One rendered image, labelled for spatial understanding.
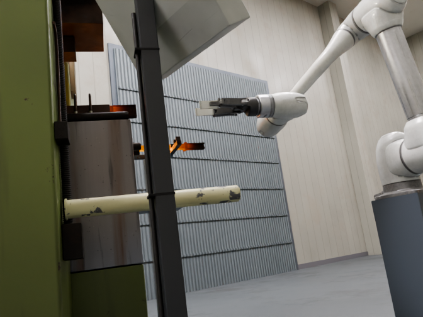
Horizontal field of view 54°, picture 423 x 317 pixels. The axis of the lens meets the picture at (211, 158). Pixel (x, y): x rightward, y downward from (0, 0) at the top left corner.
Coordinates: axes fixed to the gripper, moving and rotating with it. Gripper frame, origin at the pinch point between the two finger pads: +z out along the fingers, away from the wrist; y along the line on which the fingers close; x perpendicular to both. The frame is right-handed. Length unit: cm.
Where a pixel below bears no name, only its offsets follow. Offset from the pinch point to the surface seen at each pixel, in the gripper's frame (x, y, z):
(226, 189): -37, -39, 7
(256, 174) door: 59, 484, -203
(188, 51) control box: -7, -58, 18
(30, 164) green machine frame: -28, -44, 54
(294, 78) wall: 256, 556, -339
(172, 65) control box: -7, -52, 21
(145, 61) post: -11, -60, 28
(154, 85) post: -16, -60, 27
